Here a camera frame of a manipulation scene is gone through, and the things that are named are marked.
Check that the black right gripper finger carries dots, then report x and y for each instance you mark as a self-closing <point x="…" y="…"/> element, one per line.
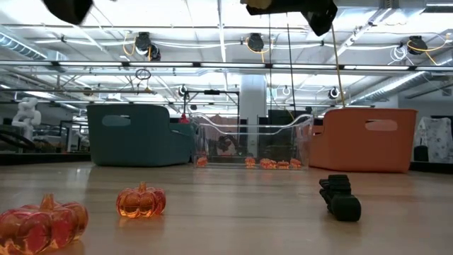
<point x="283" y="8"/>

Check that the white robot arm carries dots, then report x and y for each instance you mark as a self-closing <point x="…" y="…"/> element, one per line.
<point x="26" y="115"/>

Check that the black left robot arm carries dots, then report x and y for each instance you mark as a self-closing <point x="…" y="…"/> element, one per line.
<point x="67" y="10"/>

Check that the long white light bar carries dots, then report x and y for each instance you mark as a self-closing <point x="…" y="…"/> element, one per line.
<point x="159" y="64"/>

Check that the clear plastic bin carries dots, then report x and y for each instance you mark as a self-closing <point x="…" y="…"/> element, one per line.
<point x="247" y="141"/>

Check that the orange plastic bin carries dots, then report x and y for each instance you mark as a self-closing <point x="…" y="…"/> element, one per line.
<point x="361" y="148"/>

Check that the person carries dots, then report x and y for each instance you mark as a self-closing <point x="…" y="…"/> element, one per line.
<point x="226" y="143"/>

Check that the small red object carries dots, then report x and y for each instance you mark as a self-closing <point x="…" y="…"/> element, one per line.
<point x="183" y="119"/>

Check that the white patterned cloth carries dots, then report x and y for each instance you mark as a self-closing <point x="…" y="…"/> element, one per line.
<point x="437" y="134"/>

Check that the black bulky object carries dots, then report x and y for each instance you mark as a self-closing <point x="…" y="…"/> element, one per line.
<point x="420" y="154"/>

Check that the teal plastic bin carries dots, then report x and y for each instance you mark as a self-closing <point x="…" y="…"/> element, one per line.
<point x="141" y="138"/>

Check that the black curved tube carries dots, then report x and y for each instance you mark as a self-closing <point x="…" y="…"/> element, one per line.
<point x="14" y="136"/>

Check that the black metal stand frame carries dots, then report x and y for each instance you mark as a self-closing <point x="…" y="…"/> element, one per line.
<point x="212" y="92"/>

